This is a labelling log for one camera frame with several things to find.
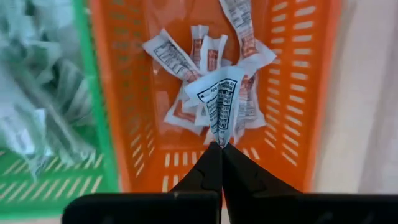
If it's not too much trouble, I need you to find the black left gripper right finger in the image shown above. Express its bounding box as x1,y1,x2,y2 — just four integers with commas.
222,142,398,224

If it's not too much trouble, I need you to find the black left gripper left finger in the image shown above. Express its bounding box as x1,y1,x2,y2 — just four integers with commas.
61,141,223,224

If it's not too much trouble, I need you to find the green plastic basket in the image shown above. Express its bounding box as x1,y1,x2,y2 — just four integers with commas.
0,0,121,218

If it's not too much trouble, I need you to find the orange plastic basket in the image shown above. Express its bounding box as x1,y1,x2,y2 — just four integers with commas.
88,0,343,194

